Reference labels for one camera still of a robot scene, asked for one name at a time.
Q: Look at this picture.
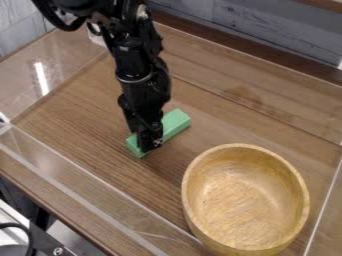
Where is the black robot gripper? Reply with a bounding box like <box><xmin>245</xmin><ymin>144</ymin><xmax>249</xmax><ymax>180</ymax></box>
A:
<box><xmin>116</xmin><ymin>71</ymin><xmax>171</xmax><ymax>153</ymax></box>

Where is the green rectangular block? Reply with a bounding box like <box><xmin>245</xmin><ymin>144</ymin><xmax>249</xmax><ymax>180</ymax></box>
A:
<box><xmin>126</xmin><ymin>109</ymin><xmax>191</xmax><ymax>158</ymax></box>

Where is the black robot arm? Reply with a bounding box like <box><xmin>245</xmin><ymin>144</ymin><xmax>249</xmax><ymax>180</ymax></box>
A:
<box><xmin>31</xmin><ymin>0</ymin><xmax>171</xmax><ymax>152</ymax></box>

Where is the brown wooden bowl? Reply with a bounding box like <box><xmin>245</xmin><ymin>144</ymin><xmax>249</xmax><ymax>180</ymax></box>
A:
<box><xmin>182</xmin><ymin>143</ymin><xmax>310</xmax><ymax>256</ymax></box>

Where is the clear acrylic tray enclosure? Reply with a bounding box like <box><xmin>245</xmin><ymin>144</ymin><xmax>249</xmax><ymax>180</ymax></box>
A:
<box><xmin>0</xmin><ymin>9</ymin><xmax>342</xmax><ymax>256</ymax></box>

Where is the clear acrylic corner bracket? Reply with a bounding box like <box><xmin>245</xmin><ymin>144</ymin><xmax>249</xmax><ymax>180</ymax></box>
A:
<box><xmin>86</xmin><ymin>22</ymin><xmax>107</xmax><ymax>48</ymax></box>

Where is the black metal mount with screw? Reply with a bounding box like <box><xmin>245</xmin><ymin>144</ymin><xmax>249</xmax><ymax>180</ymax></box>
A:
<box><xmin>28</xmin><ymin>229</ymin><xmax>78</xmax><ymax>256</ymax></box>

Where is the black cable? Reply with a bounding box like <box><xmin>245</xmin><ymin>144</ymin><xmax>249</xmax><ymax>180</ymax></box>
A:
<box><xmin>0</xmin><ymin>222</ymin><xmax>36</xmax><ymax>256</ymax></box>

